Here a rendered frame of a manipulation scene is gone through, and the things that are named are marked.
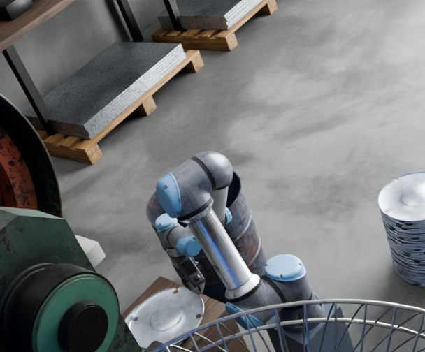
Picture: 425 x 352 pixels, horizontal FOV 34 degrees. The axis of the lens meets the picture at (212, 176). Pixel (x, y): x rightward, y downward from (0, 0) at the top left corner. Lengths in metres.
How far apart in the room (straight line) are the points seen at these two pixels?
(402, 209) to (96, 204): 1.97
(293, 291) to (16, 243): 1.08
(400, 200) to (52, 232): 1.72
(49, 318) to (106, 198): 2.92
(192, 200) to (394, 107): 2.17
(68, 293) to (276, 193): 2.45
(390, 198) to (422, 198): 0.12
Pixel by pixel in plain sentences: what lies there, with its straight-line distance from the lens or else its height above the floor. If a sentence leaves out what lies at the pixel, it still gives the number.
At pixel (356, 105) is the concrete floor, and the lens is 4.01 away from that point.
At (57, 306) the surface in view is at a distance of 1.15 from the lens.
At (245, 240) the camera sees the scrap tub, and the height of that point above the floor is 0.28.
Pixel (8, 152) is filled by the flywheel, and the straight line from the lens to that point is 1.80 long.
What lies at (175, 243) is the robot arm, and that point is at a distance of 2.30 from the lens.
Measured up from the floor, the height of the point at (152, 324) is 0.37.
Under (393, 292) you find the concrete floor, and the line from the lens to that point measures 2.87.
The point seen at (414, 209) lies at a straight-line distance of 2.67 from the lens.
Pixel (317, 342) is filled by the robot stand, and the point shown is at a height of 0.41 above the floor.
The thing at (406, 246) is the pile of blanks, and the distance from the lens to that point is 2.72.
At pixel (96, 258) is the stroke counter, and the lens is 1.35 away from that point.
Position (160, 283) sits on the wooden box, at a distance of 2.74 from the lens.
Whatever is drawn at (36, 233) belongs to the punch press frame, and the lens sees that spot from 1.24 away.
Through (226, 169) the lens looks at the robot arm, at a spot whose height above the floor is 1.00.
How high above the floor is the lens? 2.08
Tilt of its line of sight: 33 degrees down
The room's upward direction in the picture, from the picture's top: 22 degrees counter-clockwise
